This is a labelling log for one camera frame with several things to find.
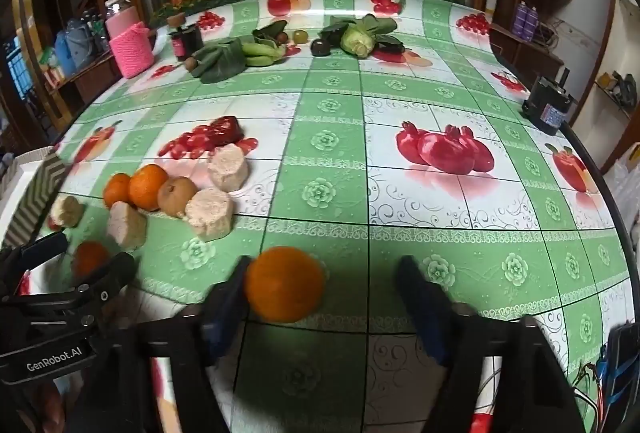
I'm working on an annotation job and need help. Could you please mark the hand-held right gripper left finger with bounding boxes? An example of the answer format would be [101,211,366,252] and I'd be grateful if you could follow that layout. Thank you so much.
[65,255,253,433]

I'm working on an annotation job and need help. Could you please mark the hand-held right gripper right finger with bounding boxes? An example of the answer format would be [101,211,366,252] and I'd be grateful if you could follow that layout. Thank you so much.
[397,255,586,433]

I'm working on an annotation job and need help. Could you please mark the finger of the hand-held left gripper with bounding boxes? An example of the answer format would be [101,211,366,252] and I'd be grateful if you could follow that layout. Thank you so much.
[0,232,68,276]
[70,252,137,316]

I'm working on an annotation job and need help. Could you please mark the small orange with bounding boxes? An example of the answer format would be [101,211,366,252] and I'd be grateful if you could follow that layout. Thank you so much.
[103,173,132,210]
[73,241,110,281]

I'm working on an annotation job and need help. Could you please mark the white tray with striped rim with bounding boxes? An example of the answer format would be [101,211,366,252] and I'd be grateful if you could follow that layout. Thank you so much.
[0,148,68,250]

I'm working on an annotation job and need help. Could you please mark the beige blocky cake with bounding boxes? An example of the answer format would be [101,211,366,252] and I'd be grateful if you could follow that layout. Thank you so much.
[107,202,148,249]

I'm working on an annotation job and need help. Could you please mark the large orange with stem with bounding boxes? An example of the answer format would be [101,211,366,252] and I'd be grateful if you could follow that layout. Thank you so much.
[244,246,327,325]

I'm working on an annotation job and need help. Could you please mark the beige round cake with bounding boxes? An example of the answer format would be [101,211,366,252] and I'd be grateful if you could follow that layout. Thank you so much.
[207,143,249,192]
[185,187,236,242]

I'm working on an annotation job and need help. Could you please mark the brown round fruit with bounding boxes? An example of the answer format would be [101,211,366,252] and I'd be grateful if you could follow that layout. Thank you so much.
[157,176,199,219]

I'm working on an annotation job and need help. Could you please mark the dark red date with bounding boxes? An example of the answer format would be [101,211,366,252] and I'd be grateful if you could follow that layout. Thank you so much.
[210,116,246,146]

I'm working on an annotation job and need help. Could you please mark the small beige cake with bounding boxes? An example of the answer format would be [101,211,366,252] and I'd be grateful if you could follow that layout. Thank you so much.
[49,196,86,230]

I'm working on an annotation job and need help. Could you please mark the wooden cabinet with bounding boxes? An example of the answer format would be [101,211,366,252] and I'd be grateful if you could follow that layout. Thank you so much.
[40,48,126,134]

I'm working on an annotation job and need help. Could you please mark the blue thermos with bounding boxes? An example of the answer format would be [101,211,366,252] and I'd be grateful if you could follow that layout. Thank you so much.
[54,30,76,76]

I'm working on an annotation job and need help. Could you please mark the printed green tablecloth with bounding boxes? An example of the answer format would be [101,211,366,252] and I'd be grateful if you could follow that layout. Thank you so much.
[0,0,621,433]

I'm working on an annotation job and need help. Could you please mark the grey-blue thermos jug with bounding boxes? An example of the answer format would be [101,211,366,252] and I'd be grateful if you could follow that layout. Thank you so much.
[67,19,103,69]

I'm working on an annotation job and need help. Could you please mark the pink knit sleeve bottle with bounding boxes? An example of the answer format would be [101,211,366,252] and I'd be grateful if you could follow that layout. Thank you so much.
[104,0,157,80]

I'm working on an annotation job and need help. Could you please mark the black electric motor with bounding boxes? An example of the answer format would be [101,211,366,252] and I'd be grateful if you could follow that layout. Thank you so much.
[521,68,578,136]

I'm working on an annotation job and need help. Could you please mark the leafy greens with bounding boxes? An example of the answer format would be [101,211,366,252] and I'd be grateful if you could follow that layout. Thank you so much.
[192,38,248,84]

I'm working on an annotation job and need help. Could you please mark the black box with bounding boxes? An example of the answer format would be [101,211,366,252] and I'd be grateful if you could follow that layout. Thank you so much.
[182,27,205,59]

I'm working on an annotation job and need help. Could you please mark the green bananas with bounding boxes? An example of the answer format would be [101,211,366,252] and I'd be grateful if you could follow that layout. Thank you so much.
[240,40,288,67]

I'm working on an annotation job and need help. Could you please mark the bok choy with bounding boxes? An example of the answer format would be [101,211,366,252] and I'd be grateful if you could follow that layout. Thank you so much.
[320,13,398,59]

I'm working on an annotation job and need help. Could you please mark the wooden side shelf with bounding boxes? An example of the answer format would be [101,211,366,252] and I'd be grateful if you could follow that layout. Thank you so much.
[490,23,566,84]

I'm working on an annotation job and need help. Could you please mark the dark green leaf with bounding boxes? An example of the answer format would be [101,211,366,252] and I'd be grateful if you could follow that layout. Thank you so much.
[252,20,291,44]

